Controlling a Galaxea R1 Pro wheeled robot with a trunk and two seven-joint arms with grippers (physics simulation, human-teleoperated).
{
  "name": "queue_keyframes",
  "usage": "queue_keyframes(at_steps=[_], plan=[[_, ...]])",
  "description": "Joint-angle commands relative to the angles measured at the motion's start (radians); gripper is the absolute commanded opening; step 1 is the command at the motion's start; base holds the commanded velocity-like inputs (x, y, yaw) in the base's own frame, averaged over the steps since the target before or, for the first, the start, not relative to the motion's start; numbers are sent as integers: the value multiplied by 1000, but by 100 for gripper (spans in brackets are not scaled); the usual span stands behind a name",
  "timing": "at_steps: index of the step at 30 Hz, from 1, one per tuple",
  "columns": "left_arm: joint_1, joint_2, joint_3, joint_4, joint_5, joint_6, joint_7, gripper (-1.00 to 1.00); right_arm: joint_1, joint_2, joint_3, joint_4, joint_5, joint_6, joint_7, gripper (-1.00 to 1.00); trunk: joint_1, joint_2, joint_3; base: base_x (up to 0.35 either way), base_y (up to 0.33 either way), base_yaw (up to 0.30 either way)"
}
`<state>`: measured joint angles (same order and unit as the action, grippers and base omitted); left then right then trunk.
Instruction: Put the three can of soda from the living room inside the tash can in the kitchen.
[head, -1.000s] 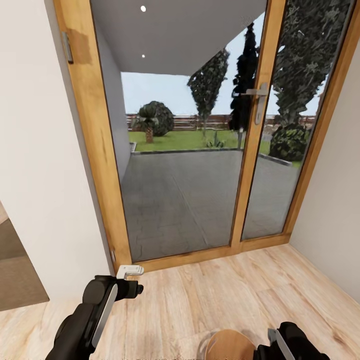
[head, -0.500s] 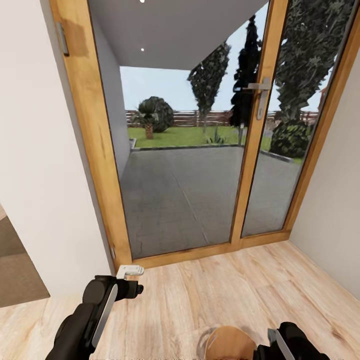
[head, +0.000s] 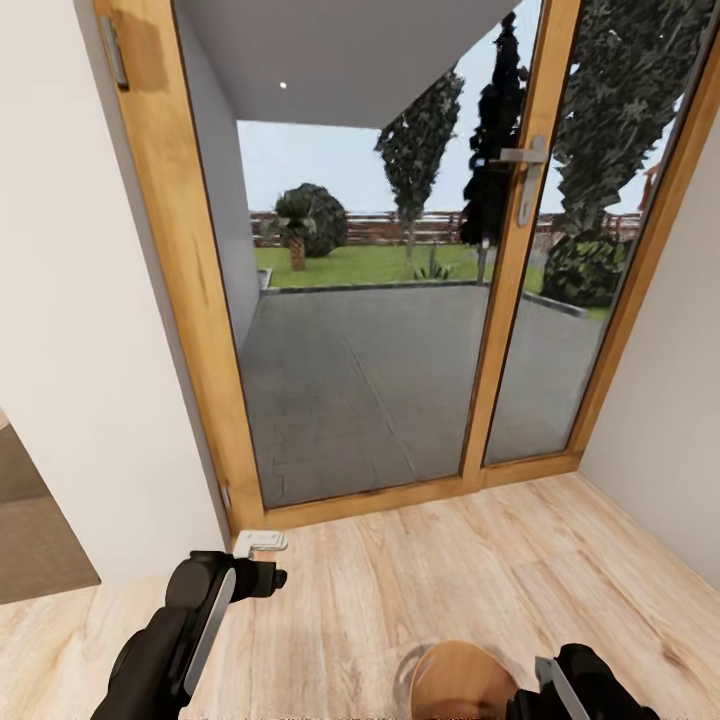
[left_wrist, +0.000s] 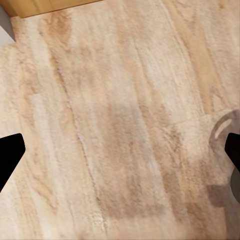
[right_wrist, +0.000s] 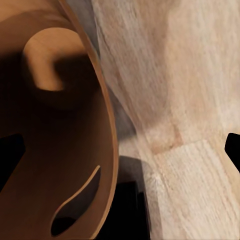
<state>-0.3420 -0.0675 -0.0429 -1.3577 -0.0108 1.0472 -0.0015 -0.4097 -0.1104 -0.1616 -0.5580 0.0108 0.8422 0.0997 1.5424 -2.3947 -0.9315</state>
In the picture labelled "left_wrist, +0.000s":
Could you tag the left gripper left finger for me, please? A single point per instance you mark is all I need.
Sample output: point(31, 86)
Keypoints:
point(12, 148)

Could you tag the trash can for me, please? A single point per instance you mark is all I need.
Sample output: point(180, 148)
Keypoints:
point(235, 184)

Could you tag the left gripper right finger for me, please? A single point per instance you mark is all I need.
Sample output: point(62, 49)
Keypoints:
point(232, 148)

